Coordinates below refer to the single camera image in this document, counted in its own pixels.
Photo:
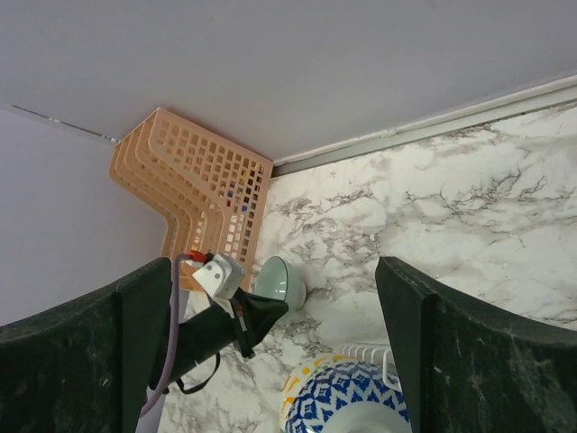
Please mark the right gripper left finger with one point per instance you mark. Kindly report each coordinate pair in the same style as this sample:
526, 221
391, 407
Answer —
85, 365

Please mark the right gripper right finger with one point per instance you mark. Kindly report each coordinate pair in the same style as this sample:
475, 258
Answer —
467, 366

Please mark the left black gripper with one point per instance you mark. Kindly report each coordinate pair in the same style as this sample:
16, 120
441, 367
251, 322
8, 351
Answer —
204, 335

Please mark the light teal bowl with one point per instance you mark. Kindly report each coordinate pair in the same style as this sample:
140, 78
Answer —
279, 280

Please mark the yellow flower bowl back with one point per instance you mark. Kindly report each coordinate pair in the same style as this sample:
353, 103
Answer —
302, 373

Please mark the red patterned bowl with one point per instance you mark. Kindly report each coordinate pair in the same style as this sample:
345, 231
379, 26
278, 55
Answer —
348, 397

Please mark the orange plastic file organizer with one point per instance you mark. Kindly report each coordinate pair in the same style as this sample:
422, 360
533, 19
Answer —
210, 191

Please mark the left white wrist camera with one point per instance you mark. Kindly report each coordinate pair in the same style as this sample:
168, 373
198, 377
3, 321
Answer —
221, 277

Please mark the white wire dish rack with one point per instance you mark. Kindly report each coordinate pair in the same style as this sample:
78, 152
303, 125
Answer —
380, 355

